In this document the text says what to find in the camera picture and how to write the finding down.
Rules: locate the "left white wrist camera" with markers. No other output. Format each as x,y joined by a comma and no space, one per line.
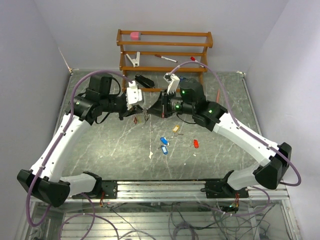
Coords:
134,95

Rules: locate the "yellow key tag key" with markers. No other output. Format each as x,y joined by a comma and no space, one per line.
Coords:
176,132

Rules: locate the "wooden three-tier shelf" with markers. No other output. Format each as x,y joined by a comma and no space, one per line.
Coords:
176,45

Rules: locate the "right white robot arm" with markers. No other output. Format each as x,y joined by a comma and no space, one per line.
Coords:
271,158

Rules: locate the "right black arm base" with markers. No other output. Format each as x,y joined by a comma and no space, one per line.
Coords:
218,188

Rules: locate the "red cap marker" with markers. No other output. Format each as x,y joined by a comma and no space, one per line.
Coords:
194,60
166,58

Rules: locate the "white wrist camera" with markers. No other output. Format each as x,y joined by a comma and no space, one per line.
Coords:
134,95
173,82

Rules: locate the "red cap marker right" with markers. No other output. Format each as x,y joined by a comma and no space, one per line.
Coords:
194,60

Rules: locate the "red key tag key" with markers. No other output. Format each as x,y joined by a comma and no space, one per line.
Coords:
195,143

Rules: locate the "white clip tool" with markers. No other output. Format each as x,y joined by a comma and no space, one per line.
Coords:
134,61

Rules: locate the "orange pencil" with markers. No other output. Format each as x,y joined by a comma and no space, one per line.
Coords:
218,95

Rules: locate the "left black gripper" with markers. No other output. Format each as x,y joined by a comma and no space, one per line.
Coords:
135,109

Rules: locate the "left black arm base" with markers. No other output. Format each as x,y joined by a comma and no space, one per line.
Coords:
106,189

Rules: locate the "pink eraser block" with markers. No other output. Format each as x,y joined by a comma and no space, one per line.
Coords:
135,36

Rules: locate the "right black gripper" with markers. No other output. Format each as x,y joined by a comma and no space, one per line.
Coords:
160,108

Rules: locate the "blue key tag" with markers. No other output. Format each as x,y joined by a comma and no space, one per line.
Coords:
164,141
163,149

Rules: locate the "blue key tag lower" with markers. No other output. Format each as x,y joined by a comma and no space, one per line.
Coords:
163,149

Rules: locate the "blue key tag upper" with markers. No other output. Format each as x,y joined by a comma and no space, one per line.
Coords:
164,141

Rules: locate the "black stapler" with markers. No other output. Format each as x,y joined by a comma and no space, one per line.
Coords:
144,81

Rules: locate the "aluminium frame rail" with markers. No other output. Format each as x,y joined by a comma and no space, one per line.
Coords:
184,191

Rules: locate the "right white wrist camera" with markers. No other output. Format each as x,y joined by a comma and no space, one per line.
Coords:
173,82

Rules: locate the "blue stapler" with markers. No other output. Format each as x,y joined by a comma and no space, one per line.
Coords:
182,78

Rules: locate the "yellow keyring with keys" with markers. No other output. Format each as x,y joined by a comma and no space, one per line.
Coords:
141,117

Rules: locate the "red cap marker left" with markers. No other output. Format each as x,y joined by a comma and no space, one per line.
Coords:
166,58

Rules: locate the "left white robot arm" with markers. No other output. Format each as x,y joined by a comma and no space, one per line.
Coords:
89,98

